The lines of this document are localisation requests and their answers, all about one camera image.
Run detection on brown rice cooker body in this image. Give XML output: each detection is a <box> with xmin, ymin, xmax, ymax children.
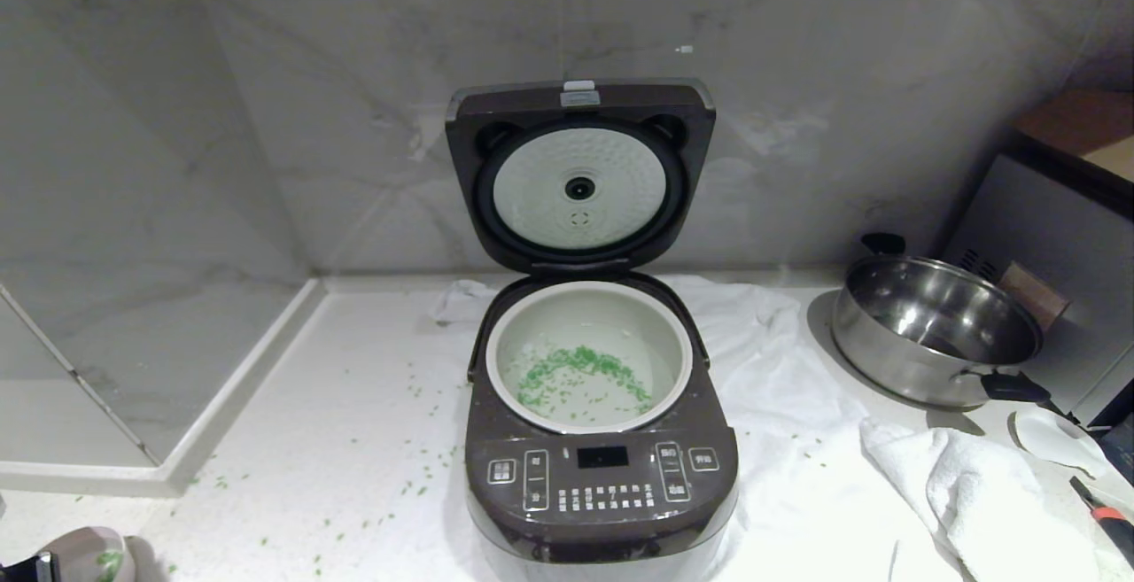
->
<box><xmin>465</xmin><ymin>272</ymin><xmax>739</xmax><ymax>582</ymax></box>

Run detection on green grains in pot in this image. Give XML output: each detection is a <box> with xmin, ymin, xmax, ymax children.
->
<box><xmin>517</xmin><ymin>345</ymin><xmax>654</xmax><ymax>415</ymax></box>

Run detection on white inner cooking pot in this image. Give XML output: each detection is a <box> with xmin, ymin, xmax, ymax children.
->
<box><xmin>485</xmin><ymin>281</ymin><xmax>694</xmax><ymax>435</ymax></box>

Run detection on brown cardboard tube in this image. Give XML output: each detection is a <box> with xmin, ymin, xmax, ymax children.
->
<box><xmin>998</xmin><ymin>261</ymin><xmax>1071</xmax><ymax>330</ymax></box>

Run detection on grey cabinet with wooden top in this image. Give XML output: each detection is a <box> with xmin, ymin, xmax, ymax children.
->
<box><xmin>939</xmin><ymin>90</ymin><xmax>1134</xmax><ymax>428</ymax></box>

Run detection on red and black handled tool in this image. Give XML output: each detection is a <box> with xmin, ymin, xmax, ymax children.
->
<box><xmin>1068</xmin><ymin>476</ymin><xmax>1134</xmax><ymax>567</ymax></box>

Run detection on crumpled white towel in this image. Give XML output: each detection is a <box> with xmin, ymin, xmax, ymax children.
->
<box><xmin>859</xmin><ymin>416</ymin><xmax>1105</xmax><ymax>582</ymax></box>

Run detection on stainless steel pot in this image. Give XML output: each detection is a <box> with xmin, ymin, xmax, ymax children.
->
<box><xmin>830</xmin><ymin>232</ymin><xmax>1052</xmax><ymax>411</ymax></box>

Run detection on white cloth under cooker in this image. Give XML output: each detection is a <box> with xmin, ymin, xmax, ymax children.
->
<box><xmin>430</xmin><ymin>275</ymin><xmax>897</xmax><ymax>582</ymax></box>

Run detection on small white dish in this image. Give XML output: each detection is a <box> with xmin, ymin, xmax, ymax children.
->
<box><xmin>1010</xmin><ymin>407</ymin><xmax>1134</xmax><ymax>512</ymax></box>

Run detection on brown rice cooker lid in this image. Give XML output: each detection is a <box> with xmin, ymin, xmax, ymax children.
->
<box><xmin>445</xmin><ymin>79</ymin><xmax>717</xmax><ymax>275</ymax></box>

